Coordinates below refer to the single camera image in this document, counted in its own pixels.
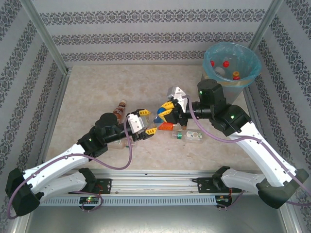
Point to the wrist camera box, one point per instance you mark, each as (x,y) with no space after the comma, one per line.
(177,95)
(136,123)

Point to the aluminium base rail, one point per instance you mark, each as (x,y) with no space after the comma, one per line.
(150,180)

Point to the aluminium frame post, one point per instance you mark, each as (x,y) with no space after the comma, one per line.
(46,36)
(266,21)

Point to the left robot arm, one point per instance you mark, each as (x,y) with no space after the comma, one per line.
(56,160)

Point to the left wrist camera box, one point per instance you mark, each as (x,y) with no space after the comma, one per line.
(136,123)

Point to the brown label drink bottle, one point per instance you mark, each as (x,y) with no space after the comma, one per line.
(119,112)

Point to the orange soda bottle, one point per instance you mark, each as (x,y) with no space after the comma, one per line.
(235,73)

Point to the clear bottle red flower label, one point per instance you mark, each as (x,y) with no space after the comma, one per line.
(236,78)

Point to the small cola bottle red cap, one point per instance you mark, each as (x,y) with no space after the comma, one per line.
(219,70)

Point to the grey metal panel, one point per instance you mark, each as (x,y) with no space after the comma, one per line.
(150,218)

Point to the circuit board with green light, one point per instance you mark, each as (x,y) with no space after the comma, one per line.
(90,199)

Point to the grey plastic bin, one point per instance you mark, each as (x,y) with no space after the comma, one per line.
(230,93)

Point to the small circuit board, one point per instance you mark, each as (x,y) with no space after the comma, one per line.
(222,199)

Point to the aluminium side rail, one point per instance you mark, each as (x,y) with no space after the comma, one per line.
(57,109)
(253,106)

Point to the clear bottle orange label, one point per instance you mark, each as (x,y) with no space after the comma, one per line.
(166,126)

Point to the clear bottle green cap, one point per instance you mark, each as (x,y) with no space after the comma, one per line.
(193,136)

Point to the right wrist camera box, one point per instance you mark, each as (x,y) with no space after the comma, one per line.
(177,95)

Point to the clear bottle blue cap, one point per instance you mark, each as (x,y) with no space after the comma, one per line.
(161,112)

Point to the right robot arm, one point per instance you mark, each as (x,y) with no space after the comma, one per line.
(267,157)

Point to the cola bottle red label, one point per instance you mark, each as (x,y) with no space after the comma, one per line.
(226,64)
(212,63)

